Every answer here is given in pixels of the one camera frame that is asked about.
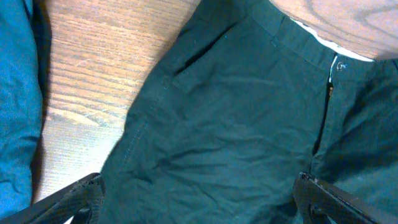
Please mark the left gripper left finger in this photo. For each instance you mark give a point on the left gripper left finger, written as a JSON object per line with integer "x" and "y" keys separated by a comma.
{"x": 79, "y": 202}

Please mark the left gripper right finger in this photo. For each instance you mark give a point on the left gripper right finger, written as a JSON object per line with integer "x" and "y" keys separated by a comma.
{"x": 321, "y": 202}

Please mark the black shorts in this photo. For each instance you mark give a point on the black shorts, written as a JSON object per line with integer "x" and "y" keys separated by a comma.
{"x": 245, "y": 100}

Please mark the navy blue garment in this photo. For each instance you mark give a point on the navy blue garment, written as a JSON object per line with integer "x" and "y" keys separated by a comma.
{"x": 25, "y": 53}

